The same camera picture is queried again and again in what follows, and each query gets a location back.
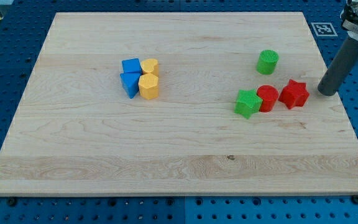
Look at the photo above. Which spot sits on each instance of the green star block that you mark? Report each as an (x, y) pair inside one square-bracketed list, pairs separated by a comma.
[(247, 103)]

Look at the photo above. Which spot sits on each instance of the red star block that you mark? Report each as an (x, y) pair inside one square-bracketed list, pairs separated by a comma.
[(294, 94)]

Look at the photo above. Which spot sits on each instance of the wooden board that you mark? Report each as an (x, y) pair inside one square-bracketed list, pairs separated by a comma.
[(76, 133)]

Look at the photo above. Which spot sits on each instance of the yellow hexagon block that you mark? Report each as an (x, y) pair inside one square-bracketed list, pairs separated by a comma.
[(149, 86)]

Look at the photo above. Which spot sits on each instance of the yellow heart block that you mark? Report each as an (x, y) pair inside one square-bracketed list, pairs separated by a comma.
[(150, 65)]

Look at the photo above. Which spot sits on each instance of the blue triangle block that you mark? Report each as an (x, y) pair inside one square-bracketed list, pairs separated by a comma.
[(130, 83)]

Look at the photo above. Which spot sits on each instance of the blue cube block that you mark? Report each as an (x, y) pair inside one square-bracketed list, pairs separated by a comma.
[(131, 66)]

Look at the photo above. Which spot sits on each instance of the red cylinder block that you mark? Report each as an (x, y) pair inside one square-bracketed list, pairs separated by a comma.
[(269, 96)]

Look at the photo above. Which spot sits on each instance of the green cylinder block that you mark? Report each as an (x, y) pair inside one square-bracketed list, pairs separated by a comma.
[(267, 62)]

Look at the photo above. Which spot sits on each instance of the white fiducial marker tag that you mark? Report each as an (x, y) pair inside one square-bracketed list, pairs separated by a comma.
[(324, 29)]

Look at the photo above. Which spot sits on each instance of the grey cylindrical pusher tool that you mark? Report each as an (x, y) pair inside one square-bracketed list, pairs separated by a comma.
[(340, 67)]

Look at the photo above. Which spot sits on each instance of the black bolt front left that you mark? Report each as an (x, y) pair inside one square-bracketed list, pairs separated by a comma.
[(11, 201)]

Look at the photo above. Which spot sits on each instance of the black bolt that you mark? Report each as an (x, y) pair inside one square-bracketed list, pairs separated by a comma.
[(354, 199), (11, 201)]

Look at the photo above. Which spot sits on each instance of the black bolt front right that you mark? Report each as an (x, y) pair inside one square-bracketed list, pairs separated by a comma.
[(354, 199)]

